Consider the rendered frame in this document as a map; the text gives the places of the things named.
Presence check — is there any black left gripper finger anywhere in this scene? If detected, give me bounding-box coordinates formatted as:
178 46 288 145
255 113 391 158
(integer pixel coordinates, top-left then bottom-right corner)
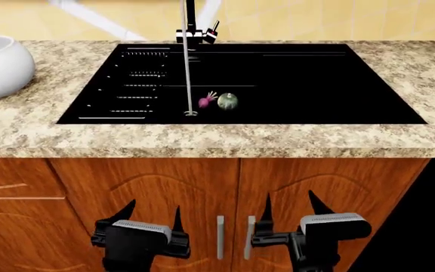
171 205 184 233
108 199 137 224

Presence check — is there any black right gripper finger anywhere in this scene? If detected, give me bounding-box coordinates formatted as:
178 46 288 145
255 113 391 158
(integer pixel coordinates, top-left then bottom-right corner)
307 189 340 216
258 193 276 228

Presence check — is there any black kitchen sink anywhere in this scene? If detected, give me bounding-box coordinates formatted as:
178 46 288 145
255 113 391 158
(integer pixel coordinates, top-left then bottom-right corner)
56 43 428 125

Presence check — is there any purple beet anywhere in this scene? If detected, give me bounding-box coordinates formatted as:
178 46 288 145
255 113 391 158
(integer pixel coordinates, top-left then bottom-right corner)
197 91 219 109

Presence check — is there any black chrome sink faucet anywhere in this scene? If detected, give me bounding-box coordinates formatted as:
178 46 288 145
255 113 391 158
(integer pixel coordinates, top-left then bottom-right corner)
175 0 205 51

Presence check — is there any wooden cabinet door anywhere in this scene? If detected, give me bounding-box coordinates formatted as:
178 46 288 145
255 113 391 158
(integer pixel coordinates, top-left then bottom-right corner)
0 197 106 272
48 158 241 272
231 158 431 272

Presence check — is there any black dishwasher front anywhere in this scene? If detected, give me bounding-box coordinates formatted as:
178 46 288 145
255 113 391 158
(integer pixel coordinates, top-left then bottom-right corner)
347 158 435 272

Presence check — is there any wooden cabinet drawer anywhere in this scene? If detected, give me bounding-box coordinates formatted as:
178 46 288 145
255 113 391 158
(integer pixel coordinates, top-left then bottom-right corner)
0 158 66 199

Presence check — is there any round green squash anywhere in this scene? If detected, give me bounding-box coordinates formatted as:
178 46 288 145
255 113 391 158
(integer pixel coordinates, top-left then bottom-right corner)
217 92 239 112

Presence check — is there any grey-topped right wrist camera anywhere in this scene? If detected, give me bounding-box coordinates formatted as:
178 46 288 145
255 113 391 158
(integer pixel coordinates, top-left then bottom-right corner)
299 212 372 251

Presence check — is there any grey-topped wrist camera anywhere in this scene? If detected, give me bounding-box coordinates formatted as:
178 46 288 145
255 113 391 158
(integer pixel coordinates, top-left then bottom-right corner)
299 212 372 251
105 219 174 256

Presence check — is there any grey-topped left wrist camera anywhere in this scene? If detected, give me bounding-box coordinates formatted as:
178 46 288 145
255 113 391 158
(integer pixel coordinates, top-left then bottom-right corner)
105 219 174 256

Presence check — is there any silver bar cabinet handle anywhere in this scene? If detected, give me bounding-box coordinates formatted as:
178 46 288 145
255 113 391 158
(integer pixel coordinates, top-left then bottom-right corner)
243 215 257 261
216 215 226 261

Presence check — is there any black faucet lever handle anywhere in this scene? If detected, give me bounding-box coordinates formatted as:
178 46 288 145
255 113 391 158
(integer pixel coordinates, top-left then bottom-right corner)
202 20 221 45

